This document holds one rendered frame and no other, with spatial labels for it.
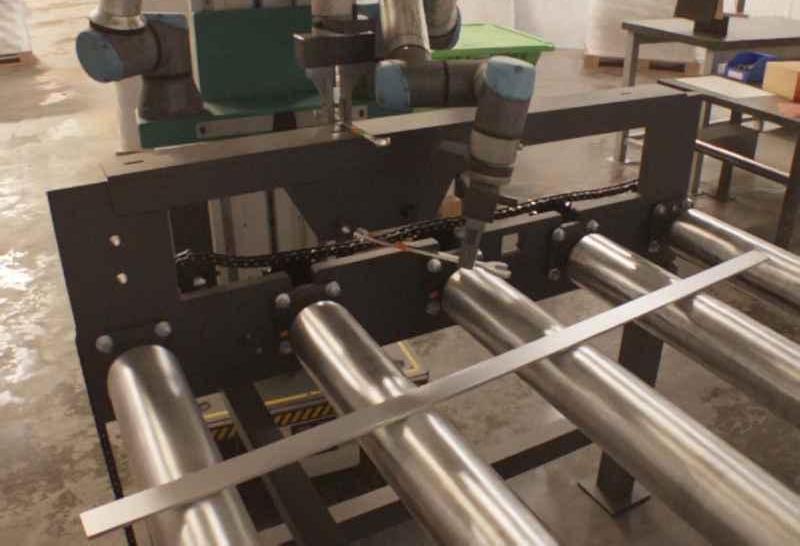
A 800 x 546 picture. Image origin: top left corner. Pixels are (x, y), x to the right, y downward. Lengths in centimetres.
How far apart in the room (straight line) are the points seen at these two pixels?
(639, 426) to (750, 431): 160
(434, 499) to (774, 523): 39
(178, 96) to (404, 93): 70
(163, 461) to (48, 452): 160
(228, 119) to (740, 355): 117
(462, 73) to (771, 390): 68
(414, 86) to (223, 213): 98
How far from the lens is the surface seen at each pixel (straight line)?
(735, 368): 125
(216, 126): 171
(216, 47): 184
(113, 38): 158
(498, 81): 107
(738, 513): 94
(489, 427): 240
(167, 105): 170
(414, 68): 115
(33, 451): 255
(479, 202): 108
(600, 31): 799
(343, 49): 126
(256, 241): 210
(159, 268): 118
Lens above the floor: 151
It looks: 26 degrees down
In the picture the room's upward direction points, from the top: 1 degrees clockwise
